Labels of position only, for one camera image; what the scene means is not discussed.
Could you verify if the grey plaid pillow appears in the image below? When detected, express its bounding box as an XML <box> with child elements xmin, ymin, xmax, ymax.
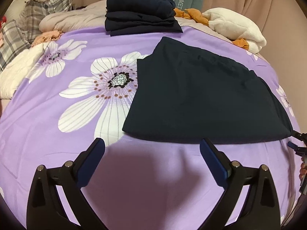
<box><xmin>1</xmin><ymin>0</ymin><xmax>73</xmax><ymax>71</ymax></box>

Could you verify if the red puffer jacket far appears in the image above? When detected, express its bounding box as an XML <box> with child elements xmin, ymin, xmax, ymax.
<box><xmin>0</xmin><ymin>16</ymin><xmax>7</xmax><ymax>28</ymax></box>

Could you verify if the person's right hand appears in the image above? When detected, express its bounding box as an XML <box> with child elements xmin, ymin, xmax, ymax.
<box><xmin>299</xmin><ymin>163</ymin><xmax>307</xmax><ymax>181</ymax></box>

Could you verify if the purple floral bed sheet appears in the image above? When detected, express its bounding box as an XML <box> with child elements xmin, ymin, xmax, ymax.
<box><xmin>0</xmin><ymin>25</ymin><xmax>302</xmax><ymax>230</ymax></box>

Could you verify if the folded navy clothes stack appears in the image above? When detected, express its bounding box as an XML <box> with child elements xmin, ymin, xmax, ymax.
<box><xmin>105</xmin><ymin>0</ymin><xmax>183</xmax><ymax>36</ymax></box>

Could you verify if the dark navy zip jacket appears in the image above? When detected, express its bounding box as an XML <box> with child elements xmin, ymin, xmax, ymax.
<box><xmin>122</xmin><ymin>37</ymin><xmax>292</xmax><ymax>144</ymax></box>

